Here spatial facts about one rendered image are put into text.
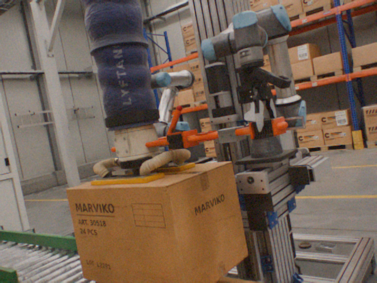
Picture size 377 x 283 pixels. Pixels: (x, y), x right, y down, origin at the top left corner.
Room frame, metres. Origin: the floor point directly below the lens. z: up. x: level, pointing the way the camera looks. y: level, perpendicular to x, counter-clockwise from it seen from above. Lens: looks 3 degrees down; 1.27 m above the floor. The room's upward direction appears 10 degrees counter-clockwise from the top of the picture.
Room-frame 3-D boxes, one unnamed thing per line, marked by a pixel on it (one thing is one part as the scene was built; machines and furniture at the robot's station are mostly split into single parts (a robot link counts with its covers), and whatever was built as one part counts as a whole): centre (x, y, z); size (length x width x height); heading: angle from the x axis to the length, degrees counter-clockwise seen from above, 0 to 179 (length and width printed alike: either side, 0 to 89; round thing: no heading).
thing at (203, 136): (1.43, -0.02, 1.20); 0.93 x 0.30 x 0.04; 50
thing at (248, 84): (1.10, -0.23, 1.34); 0.09 x 0.08 x 0.12; 50
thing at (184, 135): (1.30, 0.02, 1.20); 0.10 x 0.08 x 0.06; 140
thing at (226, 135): (1.16, -0.15, 1.19); 0.07 x 0.07 x 0.04; 50
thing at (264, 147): (1.66, -0.35, 1.09); 0.15 x 0.15 x 0.10
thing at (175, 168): (1.53, 0.15, 1.09); 0.34 x 0.10 x 0.05; 50
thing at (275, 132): (1.07, -0.24, 1.20); 0.08 x 0.07 x 0.05; 50
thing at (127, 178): (1.39, 0.27, 1.10); 0.34 x 0.10 x 0.05; 50
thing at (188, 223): (1.46, 0.20, 0.87); 0.60 x 0.40 x 0.40; 51
